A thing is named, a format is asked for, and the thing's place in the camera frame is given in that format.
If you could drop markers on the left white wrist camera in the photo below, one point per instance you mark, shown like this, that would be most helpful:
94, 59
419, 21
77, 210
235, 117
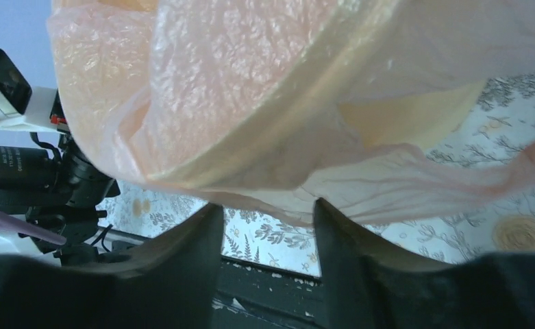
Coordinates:
24, 108

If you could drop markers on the pink plastic trash bag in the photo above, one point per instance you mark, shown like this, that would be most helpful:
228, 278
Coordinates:
463, 42

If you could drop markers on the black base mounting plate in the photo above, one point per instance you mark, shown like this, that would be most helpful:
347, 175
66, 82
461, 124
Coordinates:
267, 295

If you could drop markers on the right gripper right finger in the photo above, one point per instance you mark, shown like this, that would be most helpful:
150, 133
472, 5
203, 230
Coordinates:
370, 282

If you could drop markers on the floral patterned table mat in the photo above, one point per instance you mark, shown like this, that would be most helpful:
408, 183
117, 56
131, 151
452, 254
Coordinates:
472, 193

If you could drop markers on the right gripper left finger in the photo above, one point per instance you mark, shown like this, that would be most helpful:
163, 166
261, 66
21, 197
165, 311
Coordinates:
34, 294

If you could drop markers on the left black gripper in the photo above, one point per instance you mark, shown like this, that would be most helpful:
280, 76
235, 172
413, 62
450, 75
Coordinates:
87, 185

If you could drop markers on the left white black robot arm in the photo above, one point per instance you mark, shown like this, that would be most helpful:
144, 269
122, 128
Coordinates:
55, 186

